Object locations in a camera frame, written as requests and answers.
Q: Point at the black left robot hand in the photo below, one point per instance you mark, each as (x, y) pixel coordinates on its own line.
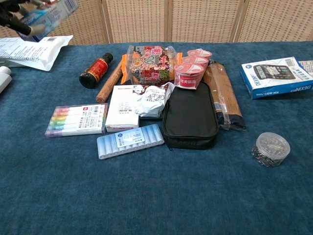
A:
(11, 17)

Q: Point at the blue toothpaste box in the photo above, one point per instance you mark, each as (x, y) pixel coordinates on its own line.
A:
(56, 12)

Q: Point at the white box with red print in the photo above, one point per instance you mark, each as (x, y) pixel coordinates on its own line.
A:
(122, 110)

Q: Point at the blue white calculator box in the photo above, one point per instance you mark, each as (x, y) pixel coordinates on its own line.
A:
(274, 78)

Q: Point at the white plastic mailer bag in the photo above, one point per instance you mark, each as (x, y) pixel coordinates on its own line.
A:
(31, 52)

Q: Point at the white plastic bottle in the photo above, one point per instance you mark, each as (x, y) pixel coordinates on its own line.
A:
(3, 78)

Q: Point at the dark bottle with red label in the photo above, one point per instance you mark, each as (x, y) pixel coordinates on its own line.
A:
(95, 71)

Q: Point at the wooden rolling pin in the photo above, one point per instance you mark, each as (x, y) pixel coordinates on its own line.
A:
(110, 82)

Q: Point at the pastel highlighter pen set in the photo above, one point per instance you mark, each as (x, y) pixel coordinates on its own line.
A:
(78, 120)

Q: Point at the wicker folding screen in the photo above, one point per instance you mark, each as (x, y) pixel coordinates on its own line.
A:
(137, 19)

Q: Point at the clear bag of mixed beans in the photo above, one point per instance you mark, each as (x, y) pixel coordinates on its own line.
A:
(149, 64)

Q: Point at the white crumpled snack bag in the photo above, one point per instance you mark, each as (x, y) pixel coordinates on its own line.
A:
(152, 100)

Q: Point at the pale blue battery pack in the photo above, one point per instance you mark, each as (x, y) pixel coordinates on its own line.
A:
(129, 142)

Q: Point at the red white sealed cup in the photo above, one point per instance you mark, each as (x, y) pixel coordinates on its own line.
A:
(188, 77)
(195, 60)
(199, 52)

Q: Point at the black zip pouch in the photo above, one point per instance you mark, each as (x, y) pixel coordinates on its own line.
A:
(189, 115)

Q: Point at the brown noodle package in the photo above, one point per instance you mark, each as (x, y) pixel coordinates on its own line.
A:
(223, 93)

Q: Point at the blue tablecloth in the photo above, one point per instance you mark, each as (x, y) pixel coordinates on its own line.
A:
(156, 193)

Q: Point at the clear round jar of pins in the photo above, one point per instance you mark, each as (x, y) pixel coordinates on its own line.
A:
(270, 149)

